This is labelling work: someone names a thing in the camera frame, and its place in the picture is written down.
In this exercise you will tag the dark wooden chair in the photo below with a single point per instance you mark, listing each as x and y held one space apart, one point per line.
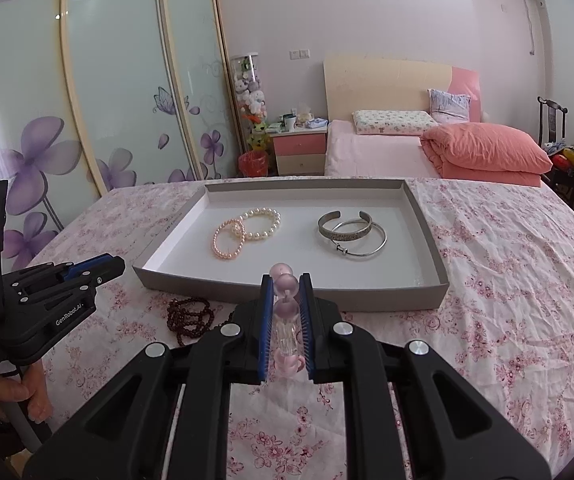
552 124

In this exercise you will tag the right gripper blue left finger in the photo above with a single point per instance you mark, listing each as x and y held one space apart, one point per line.
265 320

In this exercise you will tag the lavender patterned pillow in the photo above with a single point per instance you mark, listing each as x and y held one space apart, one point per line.
449 108

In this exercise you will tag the clear tube of plush toys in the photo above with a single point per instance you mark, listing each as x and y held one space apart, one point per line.
250 103

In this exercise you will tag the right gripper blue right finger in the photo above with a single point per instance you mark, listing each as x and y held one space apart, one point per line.
308 338

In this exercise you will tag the pink bed mattress sheet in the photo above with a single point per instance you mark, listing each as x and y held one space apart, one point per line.
350 154

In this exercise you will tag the wide engraved silver cuff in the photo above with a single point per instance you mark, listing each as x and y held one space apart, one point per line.
345 231

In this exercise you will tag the coral folded duvet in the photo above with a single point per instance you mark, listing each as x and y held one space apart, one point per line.
478 151

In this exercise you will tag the floral pink bedsheet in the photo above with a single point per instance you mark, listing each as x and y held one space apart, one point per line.
506 323

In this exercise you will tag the beige pink headboard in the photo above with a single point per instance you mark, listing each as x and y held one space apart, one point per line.
358 82

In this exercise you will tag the grey shallow cardboard tray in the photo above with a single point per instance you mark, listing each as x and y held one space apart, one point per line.
407 275

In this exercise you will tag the white mug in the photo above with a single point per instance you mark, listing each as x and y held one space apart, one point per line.
290 122

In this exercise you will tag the thin silver bangle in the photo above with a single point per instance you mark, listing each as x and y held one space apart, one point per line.
365 247

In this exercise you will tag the person's left hand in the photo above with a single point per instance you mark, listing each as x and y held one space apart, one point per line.
32 388

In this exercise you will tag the pink nightstand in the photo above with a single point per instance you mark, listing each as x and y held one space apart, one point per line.
301 152

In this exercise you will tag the sliding wardrobe floral doors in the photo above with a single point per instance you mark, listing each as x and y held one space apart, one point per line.
103 94

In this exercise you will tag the floral white pillow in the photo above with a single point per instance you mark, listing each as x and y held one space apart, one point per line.
392 122

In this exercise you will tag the red plastic bag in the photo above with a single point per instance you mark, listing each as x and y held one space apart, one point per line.
254 164

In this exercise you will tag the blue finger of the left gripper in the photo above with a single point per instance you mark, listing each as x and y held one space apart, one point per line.
100 269

